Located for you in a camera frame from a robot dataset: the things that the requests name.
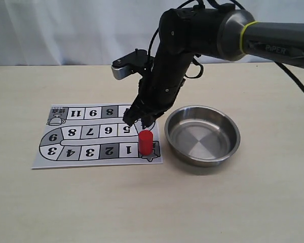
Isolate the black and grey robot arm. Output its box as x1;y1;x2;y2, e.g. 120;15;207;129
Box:
123;8;304;127

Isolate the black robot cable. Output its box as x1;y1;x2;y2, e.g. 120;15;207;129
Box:
148;0;304;107

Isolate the red cylinder game piece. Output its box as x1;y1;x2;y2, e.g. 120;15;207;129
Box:
138;130;153;155

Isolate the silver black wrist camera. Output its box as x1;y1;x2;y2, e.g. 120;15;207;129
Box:
111;49;154;80

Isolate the white curtain backdrop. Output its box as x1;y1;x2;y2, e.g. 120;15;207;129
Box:
0;0;304;67

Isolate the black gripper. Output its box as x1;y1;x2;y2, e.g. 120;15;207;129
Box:
123;49;194;129

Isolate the stainless steel round bowl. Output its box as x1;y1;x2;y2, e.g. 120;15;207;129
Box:
164;105;241;168

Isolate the grey numbered game board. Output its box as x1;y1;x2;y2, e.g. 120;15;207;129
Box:
32;103;163;170

